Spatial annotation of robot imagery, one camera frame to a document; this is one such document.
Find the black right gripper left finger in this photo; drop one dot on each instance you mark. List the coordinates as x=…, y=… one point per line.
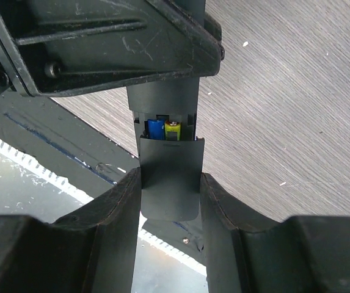
x=91, y=249

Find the blue battery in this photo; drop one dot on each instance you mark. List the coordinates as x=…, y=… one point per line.
x=156, y=129

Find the black battery cover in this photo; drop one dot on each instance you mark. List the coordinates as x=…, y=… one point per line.
x=170, y=174

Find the black remote control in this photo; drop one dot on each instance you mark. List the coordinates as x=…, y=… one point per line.
x=173, y=100

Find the white cable duct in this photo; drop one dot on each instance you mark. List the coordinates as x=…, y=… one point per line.
x=27, y=187

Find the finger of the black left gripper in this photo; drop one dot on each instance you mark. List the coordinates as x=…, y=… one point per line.
x=70, y=48

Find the green battery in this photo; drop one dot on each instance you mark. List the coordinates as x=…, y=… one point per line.
x=172, y=130

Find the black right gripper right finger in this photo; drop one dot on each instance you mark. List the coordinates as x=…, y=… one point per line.
x=246, y=251

